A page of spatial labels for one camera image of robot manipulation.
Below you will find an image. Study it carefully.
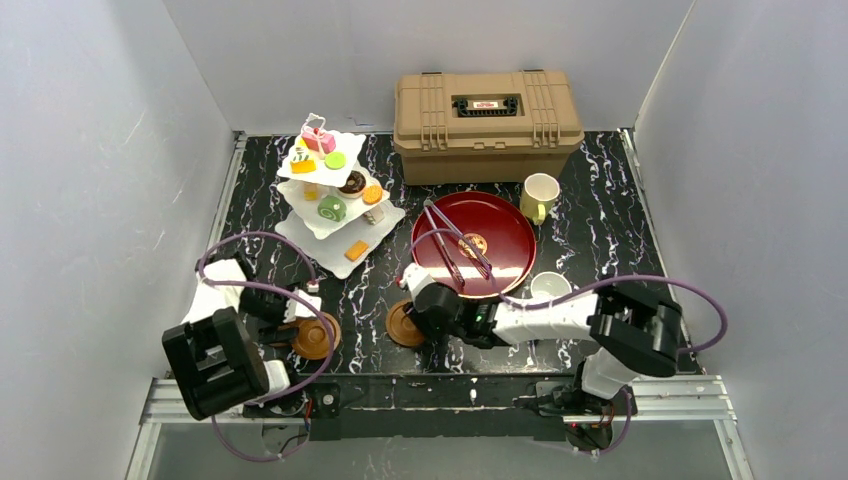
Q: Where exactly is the brown wooden coaster stack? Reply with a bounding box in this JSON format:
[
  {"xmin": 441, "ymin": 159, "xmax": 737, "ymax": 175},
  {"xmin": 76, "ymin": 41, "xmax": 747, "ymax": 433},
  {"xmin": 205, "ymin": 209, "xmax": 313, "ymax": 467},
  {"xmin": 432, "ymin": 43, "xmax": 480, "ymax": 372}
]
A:
[{"xmin": 278, "ymin": 312, "xmax": 342, "ymax": 360}]

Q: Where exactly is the red round tray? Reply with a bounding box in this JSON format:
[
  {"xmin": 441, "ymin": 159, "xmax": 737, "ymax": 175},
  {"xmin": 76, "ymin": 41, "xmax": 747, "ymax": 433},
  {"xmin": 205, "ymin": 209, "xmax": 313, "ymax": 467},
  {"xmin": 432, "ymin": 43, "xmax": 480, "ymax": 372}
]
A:
[{"xmin": 412, "ymin": 191, "xmax": 536, "ymax": 299}]

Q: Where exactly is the orange square cake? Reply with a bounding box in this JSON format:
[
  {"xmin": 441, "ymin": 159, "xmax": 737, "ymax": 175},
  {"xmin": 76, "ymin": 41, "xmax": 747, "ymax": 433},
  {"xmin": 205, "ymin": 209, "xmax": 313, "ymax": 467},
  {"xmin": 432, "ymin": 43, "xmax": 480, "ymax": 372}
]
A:
[{"xmin": 344, "ymin": 240, "xmax": 369, "ymax": 262}]

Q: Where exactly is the white mug blue base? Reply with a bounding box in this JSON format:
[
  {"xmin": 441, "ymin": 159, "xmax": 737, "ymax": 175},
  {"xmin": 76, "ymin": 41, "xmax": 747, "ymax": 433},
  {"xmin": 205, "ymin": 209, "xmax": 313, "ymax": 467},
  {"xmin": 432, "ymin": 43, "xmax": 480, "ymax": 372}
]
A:
[{"xmin": 530, "ymin": 271, "xmax": 572, "ymax": 300}]

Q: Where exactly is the white three-tier dessert stand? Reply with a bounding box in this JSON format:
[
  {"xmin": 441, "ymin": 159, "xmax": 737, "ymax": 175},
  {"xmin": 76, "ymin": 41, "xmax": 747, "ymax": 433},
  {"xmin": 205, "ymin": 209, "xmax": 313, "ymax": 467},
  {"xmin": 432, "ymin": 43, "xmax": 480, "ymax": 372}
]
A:
[{"xmin": 275, "ymin": 113, "xmax": 405, "ymax": 279}]

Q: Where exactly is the green swirl roll cake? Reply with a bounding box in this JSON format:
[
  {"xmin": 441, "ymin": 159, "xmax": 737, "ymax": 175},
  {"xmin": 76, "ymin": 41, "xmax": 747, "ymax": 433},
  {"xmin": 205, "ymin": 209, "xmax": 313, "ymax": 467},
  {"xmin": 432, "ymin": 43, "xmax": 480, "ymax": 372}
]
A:
[{"xmin": 317, "ymin": 195, "xmax": 347, "ymax": 222}]

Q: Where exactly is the orange round cookie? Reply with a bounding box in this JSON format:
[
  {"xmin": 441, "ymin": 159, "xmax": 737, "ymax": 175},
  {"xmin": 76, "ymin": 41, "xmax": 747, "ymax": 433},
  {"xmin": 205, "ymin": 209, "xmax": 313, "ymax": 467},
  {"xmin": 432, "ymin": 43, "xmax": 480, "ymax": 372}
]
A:
[{"xmin": 361, "ymin": 184, "xmax": 384, "ymax": 205}]

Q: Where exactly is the yellow cake slice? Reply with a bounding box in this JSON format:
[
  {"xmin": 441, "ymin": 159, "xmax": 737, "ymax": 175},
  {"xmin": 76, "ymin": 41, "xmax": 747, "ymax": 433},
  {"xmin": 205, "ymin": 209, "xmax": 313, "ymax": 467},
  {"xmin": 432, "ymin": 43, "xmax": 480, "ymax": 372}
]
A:
[{"xmin": 289, "ymin": 150, "xmax": 317, "ymax": 175}]

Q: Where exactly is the chocolate glazed donut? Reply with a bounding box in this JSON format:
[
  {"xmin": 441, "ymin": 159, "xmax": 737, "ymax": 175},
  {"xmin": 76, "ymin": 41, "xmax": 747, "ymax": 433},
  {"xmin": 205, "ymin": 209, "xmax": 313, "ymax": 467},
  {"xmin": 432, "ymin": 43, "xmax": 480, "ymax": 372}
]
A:
[{"xmin": 337, "ymin": 170, "xmax": 368, "ymax": 199}]

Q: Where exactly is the pale green ceramic mug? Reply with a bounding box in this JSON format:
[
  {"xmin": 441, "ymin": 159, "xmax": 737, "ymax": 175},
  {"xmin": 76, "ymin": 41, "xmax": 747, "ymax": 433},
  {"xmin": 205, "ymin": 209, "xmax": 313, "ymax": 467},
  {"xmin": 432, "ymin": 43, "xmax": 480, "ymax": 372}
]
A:
[{"xmin": 519, "ymin": 173, "xmax": 561, "ymax": 226}]

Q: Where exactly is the green round macaron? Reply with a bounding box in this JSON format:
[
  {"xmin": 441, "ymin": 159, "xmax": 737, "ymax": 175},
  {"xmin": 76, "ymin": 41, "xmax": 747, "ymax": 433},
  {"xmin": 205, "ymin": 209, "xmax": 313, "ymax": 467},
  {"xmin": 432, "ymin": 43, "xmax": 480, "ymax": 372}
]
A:
[{"xmin": 324, "ymin": 151, "xmax": 347, "ymax": 170}]

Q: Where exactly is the pink cake with cherry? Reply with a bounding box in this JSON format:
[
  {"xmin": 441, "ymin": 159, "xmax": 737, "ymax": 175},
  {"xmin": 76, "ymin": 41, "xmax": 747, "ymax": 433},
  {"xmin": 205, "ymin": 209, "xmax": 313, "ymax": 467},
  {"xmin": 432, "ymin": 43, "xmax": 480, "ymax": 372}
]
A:
[{"xmin": 301, "ymin": 127, "xmax": 336, "ymax": 154}]

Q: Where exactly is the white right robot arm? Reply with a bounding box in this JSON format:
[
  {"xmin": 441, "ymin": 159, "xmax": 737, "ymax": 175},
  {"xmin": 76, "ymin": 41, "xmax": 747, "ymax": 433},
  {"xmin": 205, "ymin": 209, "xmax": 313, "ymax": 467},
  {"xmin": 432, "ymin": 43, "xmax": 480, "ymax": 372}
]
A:
[{"xmin": 406, "ymin": 281, "xmax": 682, "ymax": 400}]

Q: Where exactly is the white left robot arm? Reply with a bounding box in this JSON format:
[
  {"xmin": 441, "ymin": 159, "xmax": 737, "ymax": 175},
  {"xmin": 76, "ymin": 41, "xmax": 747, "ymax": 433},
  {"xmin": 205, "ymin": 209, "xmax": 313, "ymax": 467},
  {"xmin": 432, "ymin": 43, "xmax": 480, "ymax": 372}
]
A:
[{"xmin": 162, "ymin": 279, "xmax": 291, "ymax": 420}]

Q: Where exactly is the tan plastic toolbox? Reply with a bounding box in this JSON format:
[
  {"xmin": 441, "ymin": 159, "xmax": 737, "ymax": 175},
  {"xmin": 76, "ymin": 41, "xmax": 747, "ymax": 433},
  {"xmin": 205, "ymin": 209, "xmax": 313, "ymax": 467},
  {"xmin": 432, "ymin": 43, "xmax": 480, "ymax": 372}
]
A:
[{"xmin": 393, "ymin": 69, "xmax": 585, "ymax": 186}]

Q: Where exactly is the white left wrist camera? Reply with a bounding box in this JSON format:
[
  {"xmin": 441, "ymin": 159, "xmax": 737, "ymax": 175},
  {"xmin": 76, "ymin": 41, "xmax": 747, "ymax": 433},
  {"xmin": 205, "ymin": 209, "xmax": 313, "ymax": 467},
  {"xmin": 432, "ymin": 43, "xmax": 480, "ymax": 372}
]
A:
[{"xmin": 283, "ymin": 281, "xmax": 322, "ymax": 324}]

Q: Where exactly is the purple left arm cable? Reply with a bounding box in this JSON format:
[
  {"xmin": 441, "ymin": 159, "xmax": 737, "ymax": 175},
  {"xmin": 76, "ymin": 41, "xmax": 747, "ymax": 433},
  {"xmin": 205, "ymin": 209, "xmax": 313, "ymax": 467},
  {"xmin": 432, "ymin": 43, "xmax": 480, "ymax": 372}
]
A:
[{"xmin": 196, "ymin": 231, "xmax": 338, "ymax": 463}]

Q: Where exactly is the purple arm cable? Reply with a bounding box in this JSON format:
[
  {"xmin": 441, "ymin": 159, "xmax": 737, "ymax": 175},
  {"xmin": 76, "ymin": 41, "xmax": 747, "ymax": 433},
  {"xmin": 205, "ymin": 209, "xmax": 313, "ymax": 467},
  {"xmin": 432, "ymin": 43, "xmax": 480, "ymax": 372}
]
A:
[
  {"xmin": 407, "ymin": 227, "xmax": 729, "ymax": 356},
  {"xmin": 196, "ymin": 231, "xmax": 338, "ymax": 463}
]

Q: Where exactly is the black base frame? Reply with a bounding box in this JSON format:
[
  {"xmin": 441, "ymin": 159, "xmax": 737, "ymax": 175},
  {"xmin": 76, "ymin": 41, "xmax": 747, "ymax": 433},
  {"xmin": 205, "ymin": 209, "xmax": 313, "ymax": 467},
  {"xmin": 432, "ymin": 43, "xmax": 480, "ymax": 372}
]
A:
[{"xmin": 142, "ymin": 370, "xmax": 664, "ymax": 444}]

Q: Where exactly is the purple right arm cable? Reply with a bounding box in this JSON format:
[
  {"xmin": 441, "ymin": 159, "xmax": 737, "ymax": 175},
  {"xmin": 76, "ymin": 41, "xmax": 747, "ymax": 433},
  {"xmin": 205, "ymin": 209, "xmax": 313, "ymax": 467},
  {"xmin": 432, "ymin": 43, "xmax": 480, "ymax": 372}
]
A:
[{"xmin": 407, "ymin": 227, "xmax": 729, "ymax": 356}]

